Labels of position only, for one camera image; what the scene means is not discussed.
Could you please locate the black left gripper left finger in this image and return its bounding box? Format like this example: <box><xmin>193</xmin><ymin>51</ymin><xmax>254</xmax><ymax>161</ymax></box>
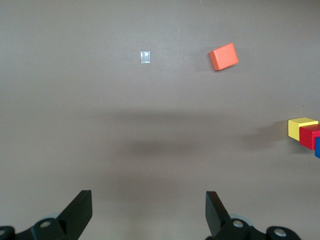
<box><xmin>0</xmin><ymin>189</ymin><xmax>94</xmax><ymax>240</ymax></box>

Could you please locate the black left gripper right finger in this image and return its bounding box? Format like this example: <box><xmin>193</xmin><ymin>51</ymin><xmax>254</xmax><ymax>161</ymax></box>
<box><xmin>205</xmin><ymin>190</ymin><xmax>301</xmax><ymax>240</ymax></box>

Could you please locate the red wooden cube block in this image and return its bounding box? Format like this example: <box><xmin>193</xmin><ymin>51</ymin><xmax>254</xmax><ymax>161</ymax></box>
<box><xmin>298</xmin><ymin>124</ymin><xmax>320</xmax><ymax>151</ymax></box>

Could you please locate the yellow wooden cube block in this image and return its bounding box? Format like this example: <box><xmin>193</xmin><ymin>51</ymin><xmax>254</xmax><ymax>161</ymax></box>
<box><xmin>287</xmin><ymin>117</ymin><xmax>320</xmax><ymax>142</ymax></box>

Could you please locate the orange wooden cube block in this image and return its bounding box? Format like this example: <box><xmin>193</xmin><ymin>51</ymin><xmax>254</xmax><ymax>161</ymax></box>
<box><xmin>208</xmin><ymin>42</ymin><xmax>240</xmax><ymax>72</ymax></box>

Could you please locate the small clear tape piece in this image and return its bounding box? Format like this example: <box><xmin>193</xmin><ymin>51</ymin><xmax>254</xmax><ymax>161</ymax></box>
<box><xmin>140</xmin><ymin>50</ymin><xmax>151</xmax><ymax>65</ymax></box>

